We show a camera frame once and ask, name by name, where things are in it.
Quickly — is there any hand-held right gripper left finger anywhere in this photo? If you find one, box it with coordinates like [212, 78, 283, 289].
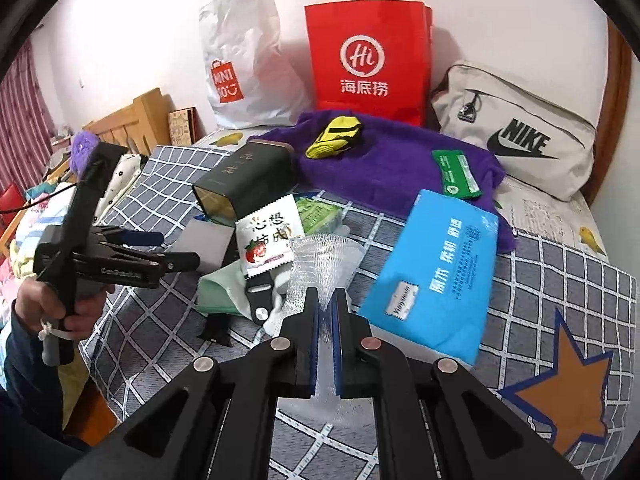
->
[62, 287, 326, 480]

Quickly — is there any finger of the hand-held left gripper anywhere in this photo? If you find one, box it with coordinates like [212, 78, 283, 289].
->
[91, 227, 165, 260]
[102, 251, 202, 290]

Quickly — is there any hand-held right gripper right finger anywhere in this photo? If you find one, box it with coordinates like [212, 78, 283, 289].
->
[331, 287, 585, 480]

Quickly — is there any clear mesh net bag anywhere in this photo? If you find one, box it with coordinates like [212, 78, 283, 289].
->
[285, 234, 367, 413]

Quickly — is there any white snack packet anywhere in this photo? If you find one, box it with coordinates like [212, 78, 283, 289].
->
[235, 195, 306, 279]

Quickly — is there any person's left forearm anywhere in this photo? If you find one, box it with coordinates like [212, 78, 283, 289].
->
[0, 310, 90, 480]

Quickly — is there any person's left hand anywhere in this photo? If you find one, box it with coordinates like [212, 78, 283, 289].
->
[11, 277, 109, 342]

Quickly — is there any small white box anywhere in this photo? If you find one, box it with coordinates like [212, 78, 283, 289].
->
[171, 221, 234, 272]

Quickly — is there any floral bedding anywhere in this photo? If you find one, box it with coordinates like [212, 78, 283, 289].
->
[7, 180, 77, 281]

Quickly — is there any white dotted pillow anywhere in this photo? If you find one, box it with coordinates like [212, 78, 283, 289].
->
[96, 152, 147, 222]

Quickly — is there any light green cloth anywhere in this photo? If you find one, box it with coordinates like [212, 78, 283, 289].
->
[196, 259, 296, 319]

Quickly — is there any purple fuzzy thing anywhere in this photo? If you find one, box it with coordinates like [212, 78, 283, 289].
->
[69, 130, 102, 175]

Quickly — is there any brown framed board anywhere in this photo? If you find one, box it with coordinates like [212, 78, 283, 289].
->
[167, 106, 199, 148]

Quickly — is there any dark green tin box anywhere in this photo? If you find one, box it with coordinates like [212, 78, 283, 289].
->
[192, 137, 296, 229]

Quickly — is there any wooden headboard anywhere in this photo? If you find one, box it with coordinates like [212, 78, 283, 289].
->
[81, 87, 174, 159]

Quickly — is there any blue tissue pack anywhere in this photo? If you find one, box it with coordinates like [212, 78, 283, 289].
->
[357, 189, 501, 367]

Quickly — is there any green tissue packet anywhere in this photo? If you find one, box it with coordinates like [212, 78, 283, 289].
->
[294, 196, 346, 237]

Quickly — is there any red patterned curtain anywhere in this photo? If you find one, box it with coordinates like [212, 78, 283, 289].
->
[0, 49, 57, 196]

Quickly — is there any grey checkered blanket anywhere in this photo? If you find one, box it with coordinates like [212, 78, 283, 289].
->
[81, 145, 640, 480]

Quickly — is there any purple towel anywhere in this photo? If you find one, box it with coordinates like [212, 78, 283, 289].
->
[259, 110, 518, 254]

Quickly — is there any white plastic shopping bag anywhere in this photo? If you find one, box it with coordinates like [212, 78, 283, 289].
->
[199, 0, 312, 129]

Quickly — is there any yellow and black pouch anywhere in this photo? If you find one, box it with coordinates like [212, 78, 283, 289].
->
[305, 116, 364, 160]

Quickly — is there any green flat packet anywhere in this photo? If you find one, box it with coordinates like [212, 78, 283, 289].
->
[432, 149, 484, 199]

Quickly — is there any red paper bag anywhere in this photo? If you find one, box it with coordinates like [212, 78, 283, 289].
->
[304, 0, 435, 128]

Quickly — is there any beige backpack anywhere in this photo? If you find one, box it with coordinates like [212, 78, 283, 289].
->
[430, 60, 599, 202]

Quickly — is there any wooden bed frame post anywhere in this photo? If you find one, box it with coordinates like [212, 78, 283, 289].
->
[589, 17, 635, 207]

